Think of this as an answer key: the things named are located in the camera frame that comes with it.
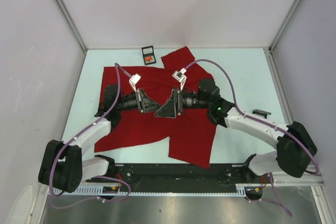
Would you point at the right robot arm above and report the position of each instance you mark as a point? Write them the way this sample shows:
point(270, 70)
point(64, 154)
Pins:
point(293, 146)

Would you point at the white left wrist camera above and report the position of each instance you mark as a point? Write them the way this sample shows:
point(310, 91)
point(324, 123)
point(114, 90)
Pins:
point(134, 79)

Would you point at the small black open box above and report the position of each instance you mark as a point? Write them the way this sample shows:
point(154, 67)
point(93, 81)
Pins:
point(148, 51)

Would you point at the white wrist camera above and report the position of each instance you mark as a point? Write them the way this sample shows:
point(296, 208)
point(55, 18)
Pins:
point(180, 77)
point(134, 79)

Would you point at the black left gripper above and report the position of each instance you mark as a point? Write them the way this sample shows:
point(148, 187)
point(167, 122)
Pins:
point(146, 105)

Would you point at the gold maple leaf brooch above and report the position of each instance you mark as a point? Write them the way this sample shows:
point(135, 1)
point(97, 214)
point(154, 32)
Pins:
point(148, 58)

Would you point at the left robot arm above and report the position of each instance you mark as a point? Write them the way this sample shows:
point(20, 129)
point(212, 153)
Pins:
point(62, 166)

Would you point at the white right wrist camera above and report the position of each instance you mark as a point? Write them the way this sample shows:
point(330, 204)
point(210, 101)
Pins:
point(180, 77)

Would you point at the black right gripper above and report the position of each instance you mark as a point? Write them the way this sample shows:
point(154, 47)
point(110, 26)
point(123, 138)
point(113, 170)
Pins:
point(175, 103)

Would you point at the grey slotted cable duct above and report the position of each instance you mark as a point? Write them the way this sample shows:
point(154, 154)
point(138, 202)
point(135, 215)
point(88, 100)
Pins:
point(216, 190)

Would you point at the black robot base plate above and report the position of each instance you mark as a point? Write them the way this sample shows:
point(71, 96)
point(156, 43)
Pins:
point(180, 174)

